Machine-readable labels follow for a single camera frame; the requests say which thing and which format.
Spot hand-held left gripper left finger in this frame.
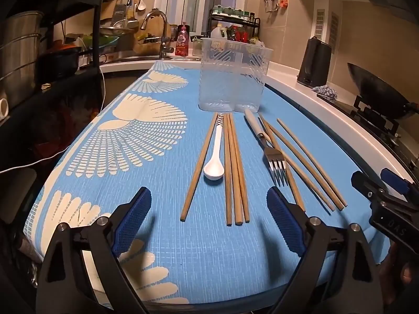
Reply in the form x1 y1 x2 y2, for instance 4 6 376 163
35 186 153 314

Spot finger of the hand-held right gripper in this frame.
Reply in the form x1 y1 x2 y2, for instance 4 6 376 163
380 168 419 198
351 171 390 204

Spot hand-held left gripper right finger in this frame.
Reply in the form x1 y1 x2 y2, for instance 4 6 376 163
266 186 387 314

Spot wooden chopstick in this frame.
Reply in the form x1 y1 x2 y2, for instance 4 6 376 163
262 118 336 212
223 114 233 227
277 118 348 208
258 113 306 213
180 113 219 221
227 114 243 226
229 113 251 223

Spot steel fork with pale handle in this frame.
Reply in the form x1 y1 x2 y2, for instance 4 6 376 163
244 109 289 187

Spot white ceramic spoon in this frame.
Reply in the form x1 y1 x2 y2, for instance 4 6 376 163
203 113 225 181

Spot clear plastic utensil holder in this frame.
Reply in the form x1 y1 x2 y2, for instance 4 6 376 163
198 37 274 112

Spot person's right hand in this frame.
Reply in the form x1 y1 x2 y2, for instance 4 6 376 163
378 240 419 305

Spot blue patterned tablecloth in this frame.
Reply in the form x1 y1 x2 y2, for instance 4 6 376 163
28 59 390 313

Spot gas stove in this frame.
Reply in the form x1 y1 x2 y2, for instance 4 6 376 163
317 93 419 171

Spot black wok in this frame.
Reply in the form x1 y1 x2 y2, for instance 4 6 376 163
347 62 419 120

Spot checkered dish cloth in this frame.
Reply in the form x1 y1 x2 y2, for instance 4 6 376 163
311 84 338 100

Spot black electric kettle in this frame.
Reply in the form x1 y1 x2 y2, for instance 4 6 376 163
296 37 333 87

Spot black pan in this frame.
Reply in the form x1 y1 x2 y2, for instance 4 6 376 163
37 46 82 79

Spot green bowl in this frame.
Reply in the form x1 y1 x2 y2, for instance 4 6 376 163
95 34 120 48

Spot wooden cutting board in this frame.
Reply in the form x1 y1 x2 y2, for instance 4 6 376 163
133 15 171 56

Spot steel kitchen faucet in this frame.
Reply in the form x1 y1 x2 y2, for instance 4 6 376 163
141 10 175 60

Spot black shelf rack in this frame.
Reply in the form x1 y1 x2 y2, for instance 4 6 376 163
0 0 146 203

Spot glass jar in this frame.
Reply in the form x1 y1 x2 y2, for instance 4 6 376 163
192 35 204 57

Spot pink dish soap bottle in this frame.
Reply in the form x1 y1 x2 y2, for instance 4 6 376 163
175 22 191 57

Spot black spice rack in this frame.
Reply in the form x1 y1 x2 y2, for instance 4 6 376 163
208 7 262 44

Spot red sauce bottles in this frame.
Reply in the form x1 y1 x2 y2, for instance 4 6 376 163
227 25 249 42

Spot cooking oil jug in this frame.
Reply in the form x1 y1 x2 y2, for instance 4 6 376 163
209 24 229 40

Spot metal grater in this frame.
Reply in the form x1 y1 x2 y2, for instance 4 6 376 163
113 0 129 28

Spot stacked steel pots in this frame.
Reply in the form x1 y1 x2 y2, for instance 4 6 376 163
0 10 45 105

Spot row of spice jars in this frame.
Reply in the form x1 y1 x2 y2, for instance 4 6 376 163
212 5 256 20

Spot white cable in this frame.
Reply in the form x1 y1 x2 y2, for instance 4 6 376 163
0 36 107 174

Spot wall vent grille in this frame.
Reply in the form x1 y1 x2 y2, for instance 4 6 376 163
315 8 326 38
330 11 340 46

